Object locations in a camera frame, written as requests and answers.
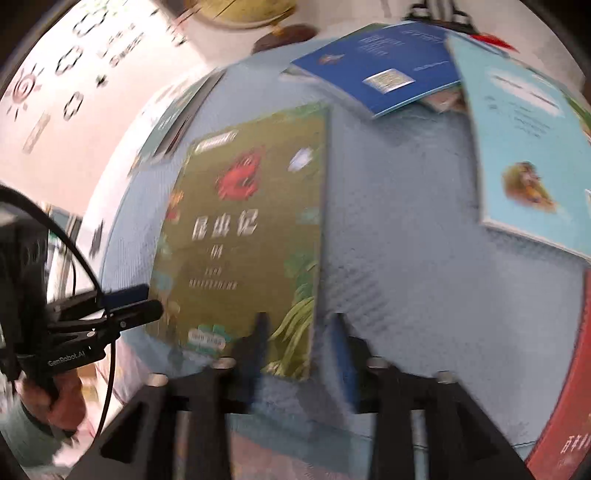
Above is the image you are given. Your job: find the light blue quilted mat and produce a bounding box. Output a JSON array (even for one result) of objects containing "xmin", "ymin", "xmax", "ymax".
[{"xmin": 99, "ymin": 28, "xmax": 591, "ymax": 462}]

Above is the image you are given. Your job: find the wall switch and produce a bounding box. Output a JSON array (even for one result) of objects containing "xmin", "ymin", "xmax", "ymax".
[{"xmin": 23, "ymin": 113, "xmax": 49, "ymax": 153}]

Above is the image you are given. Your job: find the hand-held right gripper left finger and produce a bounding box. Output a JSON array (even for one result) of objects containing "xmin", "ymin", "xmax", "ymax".
[{"xmin": 69, "ymin": 313, "xmax": 272, "ymax": 480}]

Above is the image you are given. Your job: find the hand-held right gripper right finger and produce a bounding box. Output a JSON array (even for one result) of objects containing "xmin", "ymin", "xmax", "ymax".
[{"xmin": 329, "ymin": 313, "xmax": 536, "ymax": 480}]

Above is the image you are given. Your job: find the black lettering wall sticker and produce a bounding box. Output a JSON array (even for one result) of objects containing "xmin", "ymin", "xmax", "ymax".
[{"xmin": 97, "ymin": 23, "xmax": 144, "ymax": 70}]

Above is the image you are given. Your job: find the stack of books on table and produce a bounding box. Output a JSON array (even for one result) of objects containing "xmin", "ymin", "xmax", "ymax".
[{"xmin": 139, "ymin": 69, "xmax": 227, "ymax": 160}]

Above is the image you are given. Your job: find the left hand-held gripper cable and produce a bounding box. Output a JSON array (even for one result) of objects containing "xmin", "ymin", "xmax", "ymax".
[{"xmin": 0, "ymin": 185, "xmax": 118, "ymax": 444}]

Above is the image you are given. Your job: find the dark blue book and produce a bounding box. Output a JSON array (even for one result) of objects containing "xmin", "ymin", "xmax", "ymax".
[{"xmin": 291, "ymin": 21, "xmax": 462, "ymax": 120}]

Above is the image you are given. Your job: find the green book with red bug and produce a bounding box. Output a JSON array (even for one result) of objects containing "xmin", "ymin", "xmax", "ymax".
[{"xmin": 145, "ymin": 104, "xmax": 331, "ymax": 381}]

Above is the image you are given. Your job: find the person's left forearm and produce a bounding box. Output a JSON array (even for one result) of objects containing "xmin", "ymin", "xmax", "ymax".
[{"xmin": 0, "ymin": 397, "xmax": 79, "ymax": 474}]

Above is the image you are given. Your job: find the black fan stand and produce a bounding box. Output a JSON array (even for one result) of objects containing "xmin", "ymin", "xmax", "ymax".
[{"xmin": 409, "ymin": 0, "xmax": 465, "ymax": 23}]

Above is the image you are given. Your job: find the yellow globe on wooden base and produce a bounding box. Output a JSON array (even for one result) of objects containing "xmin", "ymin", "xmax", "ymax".
[{"xmin": 203, "ymin": 0, "xmax": 319, "ymax": 54}]

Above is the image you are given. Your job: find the cloud wall sticker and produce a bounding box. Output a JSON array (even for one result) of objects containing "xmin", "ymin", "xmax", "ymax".
[
  {"xmin": 74, "ymin": 7, "xmax": 109, "ymax": 38},
  {"xmin": 62, "ymin": 90, "xmax": 86, "ymax": 121},
  {"xmin": 55, "ymin": 46, "xmax": 86, "ymax": 77}
]

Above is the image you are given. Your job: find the person's left hand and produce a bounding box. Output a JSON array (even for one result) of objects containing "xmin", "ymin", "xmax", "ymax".
[{"xmin": 45, "ymin": 371, "xmax": 88, "ymax": 435}]

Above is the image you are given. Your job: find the light blue book lion picture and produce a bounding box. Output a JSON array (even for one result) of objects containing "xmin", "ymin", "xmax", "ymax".
[{"xmin": 445, "ymin": 34, "xmax": 591, "ymax": 264}]

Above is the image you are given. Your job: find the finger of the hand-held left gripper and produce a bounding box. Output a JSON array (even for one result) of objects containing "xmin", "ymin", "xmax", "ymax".
[
  {"xmin": 46, "ymin": 283, "xmax": 151, "ymax": 320},
  {"xmin": 45, "ymin": 299, "xmax": 165, "ymax": 345}
]

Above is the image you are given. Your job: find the red tassel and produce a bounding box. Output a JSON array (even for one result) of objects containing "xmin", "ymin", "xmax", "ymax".
[{"xmin": 468, "ymin": 31, "xmax": 515, "ymax": 52}]

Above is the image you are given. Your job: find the sun wall sticker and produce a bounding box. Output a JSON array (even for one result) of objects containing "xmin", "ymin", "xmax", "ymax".
[{"xmin": 4, "ymin": 62, "xmax": 43, "ymax": 121}]

